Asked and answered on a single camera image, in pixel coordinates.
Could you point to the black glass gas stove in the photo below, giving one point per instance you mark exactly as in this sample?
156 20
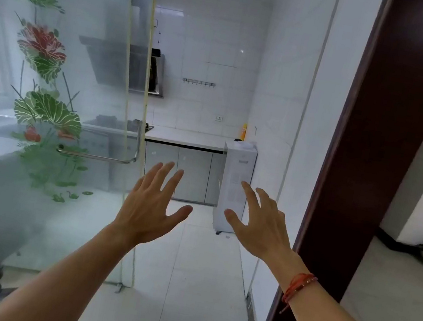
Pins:
148 128

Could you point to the person's left forearm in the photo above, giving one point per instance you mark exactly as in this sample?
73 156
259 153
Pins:
62 287

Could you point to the person's right hand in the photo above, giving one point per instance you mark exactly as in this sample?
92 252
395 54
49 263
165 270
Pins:
264 233

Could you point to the person's left hand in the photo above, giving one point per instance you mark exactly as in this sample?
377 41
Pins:
149 212

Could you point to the tall white appliance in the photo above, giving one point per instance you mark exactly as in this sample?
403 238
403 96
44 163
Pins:
233 186

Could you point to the white speckled countertop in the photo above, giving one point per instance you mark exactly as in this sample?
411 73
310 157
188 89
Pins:
187 137

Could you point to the lotus print glass door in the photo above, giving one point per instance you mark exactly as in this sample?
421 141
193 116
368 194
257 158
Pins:
70 60

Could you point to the yellow orange bottle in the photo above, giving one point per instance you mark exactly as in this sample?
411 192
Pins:
243 133

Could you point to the black range hood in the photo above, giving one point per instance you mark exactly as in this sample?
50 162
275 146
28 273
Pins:
145 73

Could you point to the metal wall hook rail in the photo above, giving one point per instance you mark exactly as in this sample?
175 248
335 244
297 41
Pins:
198 81

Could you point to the white wall socket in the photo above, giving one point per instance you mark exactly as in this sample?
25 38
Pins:
219 118

